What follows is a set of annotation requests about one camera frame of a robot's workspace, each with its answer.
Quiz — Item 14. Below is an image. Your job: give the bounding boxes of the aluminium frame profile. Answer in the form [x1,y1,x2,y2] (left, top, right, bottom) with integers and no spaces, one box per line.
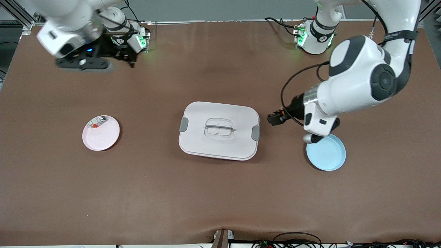
[415,0,441,28]
[0,0,46,31]

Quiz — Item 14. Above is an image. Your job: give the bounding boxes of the black base cables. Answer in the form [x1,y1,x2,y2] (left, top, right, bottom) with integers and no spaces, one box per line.
[120,0,152,25]
[264,17,304,38]

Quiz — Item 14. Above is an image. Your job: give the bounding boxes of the clear box lid handle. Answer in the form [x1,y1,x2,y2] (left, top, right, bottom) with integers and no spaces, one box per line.
[205,118,236,141]

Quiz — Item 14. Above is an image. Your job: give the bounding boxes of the black cable bundle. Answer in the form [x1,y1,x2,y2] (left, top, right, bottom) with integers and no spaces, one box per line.
[252,232,323,248]
[345,239,441,248]

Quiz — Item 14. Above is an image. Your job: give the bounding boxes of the brown camera mount post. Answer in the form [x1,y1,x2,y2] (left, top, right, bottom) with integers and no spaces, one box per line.
[211,228,235,248]

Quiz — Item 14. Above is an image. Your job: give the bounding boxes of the pink round plate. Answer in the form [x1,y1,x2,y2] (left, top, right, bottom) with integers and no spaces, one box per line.
[82,115,121,152]

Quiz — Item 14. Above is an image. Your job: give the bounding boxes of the white green push button switch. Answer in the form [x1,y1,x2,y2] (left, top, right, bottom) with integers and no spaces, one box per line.
[88,116,108,130]

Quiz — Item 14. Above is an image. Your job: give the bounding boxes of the black left base cables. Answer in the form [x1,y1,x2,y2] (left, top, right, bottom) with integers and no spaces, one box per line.
[264,17,304,38]

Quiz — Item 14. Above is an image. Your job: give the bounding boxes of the silver table edge rail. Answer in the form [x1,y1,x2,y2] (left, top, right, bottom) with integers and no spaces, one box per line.
[138,19,319,27]

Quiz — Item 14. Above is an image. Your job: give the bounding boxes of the black right base cables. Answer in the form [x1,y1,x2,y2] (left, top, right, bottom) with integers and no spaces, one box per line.
[120,0,152,25]

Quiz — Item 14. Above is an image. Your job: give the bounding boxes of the light blue round plate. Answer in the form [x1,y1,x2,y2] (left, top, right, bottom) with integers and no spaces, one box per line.
[306,134,346,172]

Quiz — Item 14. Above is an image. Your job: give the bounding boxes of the white lidded storage box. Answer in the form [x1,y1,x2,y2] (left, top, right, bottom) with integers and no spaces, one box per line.
[178,101,260,162]

